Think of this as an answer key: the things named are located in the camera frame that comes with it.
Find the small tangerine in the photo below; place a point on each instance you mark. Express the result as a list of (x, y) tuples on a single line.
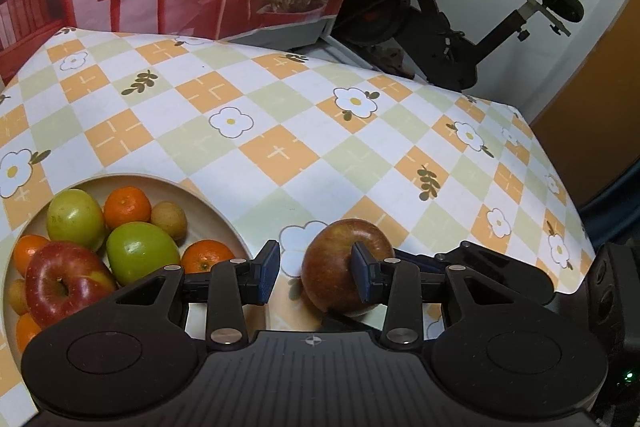
[(25, 332), (127, 207)]

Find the small yellow-brown fruit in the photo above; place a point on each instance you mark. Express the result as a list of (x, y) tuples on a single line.
[(17, 297), (170, 219)]

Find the cream round plate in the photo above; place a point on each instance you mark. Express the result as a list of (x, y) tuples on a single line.
[(205, 227)]

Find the red apple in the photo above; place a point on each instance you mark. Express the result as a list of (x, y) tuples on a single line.
[(330, 267), (50, 267)]

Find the checked flower tablecloth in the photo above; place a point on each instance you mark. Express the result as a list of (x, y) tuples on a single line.
[(300, 122)]

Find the large orange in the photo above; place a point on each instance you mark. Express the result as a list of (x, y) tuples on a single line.
[(207, 257), (30, 252)]

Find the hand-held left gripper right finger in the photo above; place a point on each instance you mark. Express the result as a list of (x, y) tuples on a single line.
[(361, 274)]

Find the bright green apple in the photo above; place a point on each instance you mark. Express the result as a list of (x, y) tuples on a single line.
[(140, 252)]

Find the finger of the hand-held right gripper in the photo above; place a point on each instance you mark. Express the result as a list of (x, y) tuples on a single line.
[(500, 264), (345, 323)]

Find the orange wooden door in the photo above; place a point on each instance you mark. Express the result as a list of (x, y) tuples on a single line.
[(590, 132)]

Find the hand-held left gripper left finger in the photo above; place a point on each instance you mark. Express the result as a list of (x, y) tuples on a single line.
[(267, 272)]

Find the pale green apple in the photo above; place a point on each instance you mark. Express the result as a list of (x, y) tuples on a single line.
[(75, 219)]

